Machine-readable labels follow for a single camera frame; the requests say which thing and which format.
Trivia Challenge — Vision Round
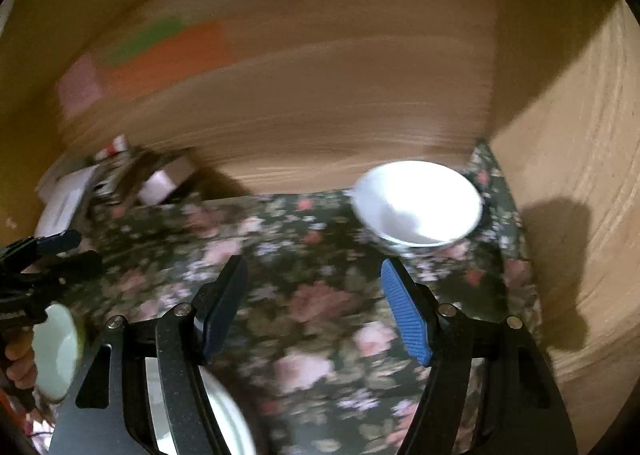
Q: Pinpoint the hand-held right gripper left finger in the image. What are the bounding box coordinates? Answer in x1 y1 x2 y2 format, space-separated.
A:
49 255 250 455

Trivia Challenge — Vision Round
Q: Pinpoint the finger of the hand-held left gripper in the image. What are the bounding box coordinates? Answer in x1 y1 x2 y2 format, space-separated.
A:
30 250 104 287
34 229 83 257

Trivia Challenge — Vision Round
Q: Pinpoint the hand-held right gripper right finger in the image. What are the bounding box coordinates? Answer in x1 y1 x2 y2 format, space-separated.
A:
380 257 578 455

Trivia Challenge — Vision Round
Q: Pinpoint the light green bowl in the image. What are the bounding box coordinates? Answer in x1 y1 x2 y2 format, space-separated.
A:
31 304 87 401

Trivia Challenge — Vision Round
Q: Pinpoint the white plate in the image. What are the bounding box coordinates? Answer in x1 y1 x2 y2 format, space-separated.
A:
145 357 258 455

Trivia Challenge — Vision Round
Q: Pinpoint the white bowl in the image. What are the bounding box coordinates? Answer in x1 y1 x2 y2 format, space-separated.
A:
350 160 485 256

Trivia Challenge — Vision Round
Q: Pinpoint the person's left hand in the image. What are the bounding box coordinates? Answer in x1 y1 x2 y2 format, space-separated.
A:
2 334 39 392

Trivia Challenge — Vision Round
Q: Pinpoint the pile of white papers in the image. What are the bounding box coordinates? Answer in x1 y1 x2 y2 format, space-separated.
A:
35 165 96 241

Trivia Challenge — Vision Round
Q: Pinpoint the dark green floral tablecloth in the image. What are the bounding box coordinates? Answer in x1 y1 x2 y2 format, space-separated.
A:
30 140 543 455

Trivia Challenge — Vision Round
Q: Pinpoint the small cardboard box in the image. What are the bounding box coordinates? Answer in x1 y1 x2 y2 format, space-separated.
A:
136 149 199 207

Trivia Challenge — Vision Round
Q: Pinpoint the orange green pink poster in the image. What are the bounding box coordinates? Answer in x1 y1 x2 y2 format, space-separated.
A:
57 18 236 112

